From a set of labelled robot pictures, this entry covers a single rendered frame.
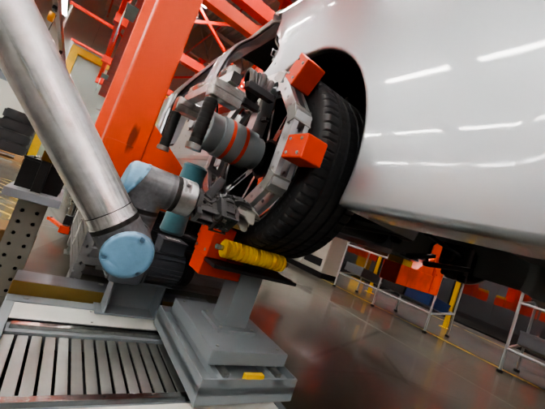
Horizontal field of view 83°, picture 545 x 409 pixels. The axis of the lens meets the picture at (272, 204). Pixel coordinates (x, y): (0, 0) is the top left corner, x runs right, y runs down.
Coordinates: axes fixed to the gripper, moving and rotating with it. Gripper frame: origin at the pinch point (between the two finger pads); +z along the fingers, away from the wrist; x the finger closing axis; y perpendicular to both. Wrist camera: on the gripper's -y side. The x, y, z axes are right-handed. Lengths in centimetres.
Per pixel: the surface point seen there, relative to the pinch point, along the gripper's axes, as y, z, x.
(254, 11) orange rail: -407, 81, -40
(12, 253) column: -22, -53, -87
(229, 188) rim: -33.8, 7.8, -23.2
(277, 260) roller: 3.5, 18.5, -12.8
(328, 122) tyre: -16.2, 6.6, 29.4
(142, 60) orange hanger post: -77, -37, -14
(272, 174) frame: -5.0, -2.7, 12.5
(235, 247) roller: 2.7, 1.4, -12.9
